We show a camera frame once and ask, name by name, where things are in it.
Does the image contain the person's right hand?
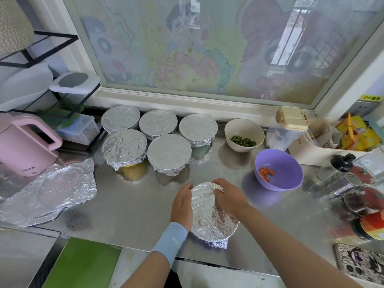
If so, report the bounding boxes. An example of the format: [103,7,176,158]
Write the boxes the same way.
[213,178,250,220]

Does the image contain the person's left hand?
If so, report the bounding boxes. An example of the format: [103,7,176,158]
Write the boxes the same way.
[170,182,194,232]

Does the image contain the foil-wrapped bowl being handled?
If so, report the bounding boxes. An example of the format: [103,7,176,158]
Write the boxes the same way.
[190,182,240,250]

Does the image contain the mint green bowl chopped greens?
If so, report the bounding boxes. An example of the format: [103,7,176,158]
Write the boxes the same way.
[192,145,212,160]

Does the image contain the yellow bowl with greens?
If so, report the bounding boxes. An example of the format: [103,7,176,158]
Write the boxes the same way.
[119,162,148,181]

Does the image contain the purple bowl carrot pieces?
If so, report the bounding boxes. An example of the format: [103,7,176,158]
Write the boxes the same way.
[254,148,304,192]

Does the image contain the beige bowl with greens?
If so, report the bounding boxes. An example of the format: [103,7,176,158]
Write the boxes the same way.
[224,118,265,154]

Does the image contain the stack of aluminium foil sheets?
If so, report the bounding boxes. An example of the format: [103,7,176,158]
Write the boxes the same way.
[0,158,97,228]

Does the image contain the person's right forearm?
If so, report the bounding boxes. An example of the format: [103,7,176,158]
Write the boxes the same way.
[237,204,361,288]

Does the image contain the person's left forearm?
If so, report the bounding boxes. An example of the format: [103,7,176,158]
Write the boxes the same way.
[123,252,175,288]

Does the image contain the stainless steel countertop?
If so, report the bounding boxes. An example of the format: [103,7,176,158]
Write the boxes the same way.
[0,108,384,288]

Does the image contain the light blue wristband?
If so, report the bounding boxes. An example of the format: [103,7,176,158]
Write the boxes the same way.
[150,222,189,268]

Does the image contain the black trousers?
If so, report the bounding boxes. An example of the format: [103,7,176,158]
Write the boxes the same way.
[162,270,182,288]

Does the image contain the cream organiser tray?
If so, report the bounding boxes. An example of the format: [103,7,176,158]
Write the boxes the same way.
[289,120,384,167]

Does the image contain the beige round object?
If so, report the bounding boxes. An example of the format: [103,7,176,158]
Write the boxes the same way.
[275,106,309,132]

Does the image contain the green floor mat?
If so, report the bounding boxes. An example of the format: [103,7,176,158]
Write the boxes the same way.
[42,237,122,288]

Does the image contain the clear glass shaker bottle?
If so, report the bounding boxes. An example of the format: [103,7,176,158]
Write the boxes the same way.
[324,166,379,198]

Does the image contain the clear plastic box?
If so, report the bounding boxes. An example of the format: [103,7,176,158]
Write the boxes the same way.
[57,114,100,146]

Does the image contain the glass jar red contents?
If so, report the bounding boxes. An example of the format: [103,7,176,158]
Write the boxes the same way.
[343,186,384,216]

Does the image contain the patterned case smartphone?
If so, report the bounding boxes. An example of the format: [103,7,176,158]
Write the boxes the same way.
[334,243,384,286]

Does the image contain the window with cartoon film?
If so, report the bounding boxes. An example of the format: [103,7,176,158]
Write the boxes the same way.
[27,0,384,126]

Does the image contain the pink electric kettle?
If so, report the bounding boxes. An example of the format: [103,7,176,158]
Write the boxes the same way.
[0,112,63,177]

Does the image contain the white plate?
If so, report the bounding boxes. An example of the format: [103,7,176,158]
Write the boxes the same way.
[0,63,54,112]

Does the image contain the black metal rack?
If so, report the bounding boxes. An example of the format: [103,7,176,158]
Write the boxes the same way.
[0,31,101,132]

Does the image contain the woven rope basket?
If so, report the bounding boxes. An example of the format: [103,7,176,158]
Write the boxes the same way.
[0,0,36,58]

